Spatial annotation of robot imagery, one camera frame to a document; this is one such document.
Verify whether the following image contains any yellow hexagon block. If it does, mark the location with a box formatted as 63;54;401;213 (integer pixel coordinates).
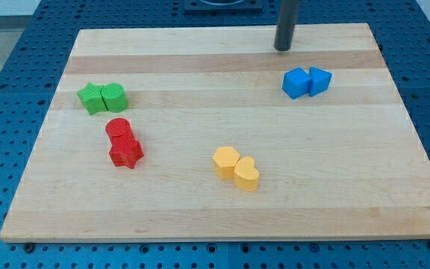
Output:
212;146;240;179

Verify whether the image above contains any green star block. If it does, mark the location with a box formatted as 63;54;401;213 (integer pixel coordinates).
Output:
77;82;107;115

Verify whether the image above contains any red cylinder block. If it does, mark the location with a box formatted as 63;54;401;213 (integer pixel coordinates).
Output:
105;118;134;143

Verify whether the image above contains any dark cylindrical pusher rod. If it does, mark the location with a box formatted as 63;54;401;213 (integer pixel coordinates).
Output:
274;0;300;52

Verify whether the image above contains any blue triangular block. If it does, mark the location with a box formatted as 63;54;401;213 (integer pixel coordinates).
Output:
308;67;332;97

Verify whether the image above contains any yellow heart block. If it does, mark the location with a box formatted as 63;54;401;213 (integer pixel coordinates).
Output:
234;156;260;192

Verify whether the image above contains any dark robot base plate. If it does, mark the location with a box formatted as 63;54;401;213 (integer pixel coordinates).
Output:
181;0;264;13

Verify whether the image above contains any red star block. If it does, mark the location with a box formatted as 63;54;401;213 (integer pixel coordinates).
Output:
109;132;144;169

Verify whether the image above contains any blue cube block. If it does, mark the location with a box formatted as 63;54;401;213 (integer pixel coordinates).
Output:
281;67;312;99

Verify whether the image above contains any green cylinder block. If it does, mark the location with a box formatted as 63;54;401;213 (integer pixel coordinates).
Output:
101;83;128;113

